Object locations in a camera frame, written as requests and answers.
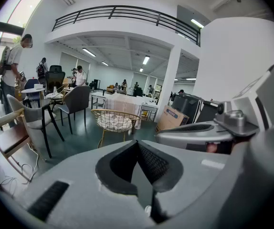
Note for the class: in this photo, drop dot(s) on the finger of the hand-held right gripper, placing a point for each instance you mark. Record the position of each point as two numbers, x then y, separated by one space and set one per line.
175 137

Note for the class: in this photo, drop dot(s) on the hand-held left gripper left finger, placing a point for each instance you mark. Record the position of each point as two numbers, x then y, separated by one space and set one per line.
79 175

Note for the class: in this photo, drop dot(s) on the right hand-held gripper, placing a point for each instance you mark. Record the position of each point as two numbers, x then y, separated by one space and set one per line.
251 96

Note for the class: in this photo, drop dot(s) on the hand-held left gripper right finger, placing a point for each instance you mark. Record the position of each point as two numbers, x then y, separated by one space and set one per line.
199 173

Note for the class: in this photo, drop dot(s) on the rattan chair with floral cushion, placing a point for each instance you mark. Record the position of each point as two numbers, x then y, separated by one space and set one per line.
118 114

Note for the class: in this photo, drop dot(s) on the floral round seat cushion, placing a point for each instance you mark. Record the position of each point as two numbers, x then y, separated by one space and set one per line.
114 122

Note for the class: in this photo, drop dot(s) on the table with pink tablecloth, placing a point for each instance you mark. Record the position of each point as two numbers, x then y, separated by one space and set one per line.
122 104

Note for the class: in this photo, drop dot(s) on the white and black armchair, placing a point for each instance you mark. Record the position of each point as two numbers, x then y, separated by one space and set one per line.
35 117

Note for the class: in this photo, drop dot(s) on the dark grey upholstered chair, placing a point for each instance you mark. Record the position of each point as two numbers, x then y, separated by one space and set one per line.
76 100

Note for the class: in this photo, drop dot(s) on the wooden chair brown seat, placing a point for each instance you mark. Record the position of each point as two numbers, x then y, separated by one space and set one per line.
10 137

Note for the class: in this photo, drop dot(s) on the black office chair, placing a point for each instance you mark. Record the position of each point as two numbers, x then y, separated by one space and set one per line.
55 76

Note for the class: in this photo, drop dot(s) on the blue chair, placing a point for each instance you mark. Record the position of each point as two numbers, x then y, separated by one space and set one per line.
31 82

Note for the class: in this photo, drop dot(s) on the cardboard box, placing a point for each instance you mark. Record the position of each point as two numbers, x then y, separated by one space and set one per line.
172 118

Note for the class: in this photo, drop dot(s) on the black television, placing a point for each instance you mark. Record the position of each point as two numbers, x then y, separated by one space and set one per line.
187 106

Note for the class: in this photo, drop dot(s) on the yellow sofa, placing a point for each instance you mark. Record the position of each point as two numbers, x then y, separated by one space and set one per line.
110 88

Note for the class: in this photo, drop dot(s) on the round white table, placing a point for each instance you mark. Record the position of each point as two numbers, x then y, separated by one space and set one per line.
33 90

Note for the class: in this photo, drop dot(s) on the small white box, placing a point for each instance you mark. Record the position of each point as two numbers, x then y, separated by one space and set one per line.
38 86

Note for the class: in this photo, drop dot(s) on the black balcony railing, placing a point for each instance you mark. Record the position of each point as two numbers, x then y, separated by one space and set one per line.
127 9

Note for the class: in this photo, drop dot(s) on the window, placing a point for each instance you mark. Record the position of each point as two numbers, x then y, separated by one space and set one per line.
20 6

